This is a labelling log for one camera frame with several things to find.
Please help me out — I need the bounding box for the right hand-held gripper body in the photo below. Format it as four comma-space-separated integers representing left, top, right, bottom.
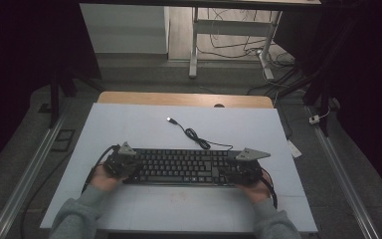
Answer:
225, 146, 273, 186

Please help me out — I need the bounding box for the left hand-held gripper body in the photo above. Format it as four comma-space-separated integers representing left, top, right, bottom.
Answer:
102, 141, 141, 179

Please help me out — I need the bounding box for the black computer keyboard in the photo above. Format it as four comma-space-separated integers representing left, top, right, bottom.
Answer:
122, 147, 264, 187

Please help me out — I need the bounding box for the person's right hand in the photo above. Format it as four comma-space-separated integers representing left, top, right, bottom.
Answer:
234, 168, 274, 205

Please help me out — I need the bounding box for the person's left hand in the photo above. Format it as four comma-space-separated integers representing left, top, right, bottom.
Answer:
89, 163, 127, 193

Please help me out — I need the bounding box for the white table cover sheet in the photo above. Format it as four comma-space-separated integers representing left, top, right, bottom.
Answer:
39, 103, 318, 234

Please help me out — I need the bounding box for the white paper tag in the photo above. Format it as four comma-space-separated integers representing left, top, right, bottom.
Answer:
286, 138, 303, 159

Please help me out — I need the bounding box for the wooden table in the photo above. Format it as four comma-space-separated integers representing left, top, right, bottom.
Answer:
96, 91, 276, 110

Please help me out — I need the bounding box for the small black floor plate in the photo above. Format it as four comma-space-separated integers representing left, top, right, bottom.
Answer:
38, 102, 53, 115

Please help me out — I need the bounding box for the black metal stand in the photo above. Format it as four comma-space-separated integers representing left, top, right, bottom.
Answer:
278, 19, 356, 137
47, 65, 104, 129

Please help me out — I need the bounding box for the white cabinet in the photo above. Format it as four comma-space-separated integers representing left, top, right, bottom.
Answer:
79, 3, 170, 55

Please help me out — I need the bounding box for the dark curtain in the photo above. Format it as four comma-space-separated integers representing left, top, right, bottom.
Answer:
0, 0, 102, 181
274, 0, 382, 204

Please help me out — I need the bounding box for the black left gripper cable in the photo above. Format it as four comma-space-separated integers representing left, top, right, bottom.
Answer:
81, 143, 121, 195

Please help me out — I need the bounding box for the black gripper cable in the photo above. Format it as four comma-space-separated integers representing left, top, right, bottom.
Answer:
258, 168, 279, 210
81, 143, 121, 195

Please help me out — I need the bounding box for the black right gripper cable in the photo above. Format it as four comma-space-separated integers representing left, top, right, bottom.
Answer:
258, 168, 279, 210

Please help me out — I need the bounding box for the black keyboard cable with plug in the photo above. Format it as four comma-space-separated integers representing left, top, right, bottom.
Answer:
165, 117, 234, 151

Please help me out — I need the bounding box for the aluminium rail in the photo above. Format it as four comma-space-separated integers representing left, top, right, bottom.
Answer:
305, 105, 382, 239
0, 99, 72, 239

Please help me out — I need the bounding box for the tangle of floor cables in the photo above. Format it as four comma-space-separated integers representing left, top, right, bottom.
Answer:
196, 7, 296, 69

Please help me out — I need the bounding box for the white desk frame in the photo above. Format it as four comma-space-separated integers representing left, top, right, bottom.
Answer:
188, 6, 284, 81

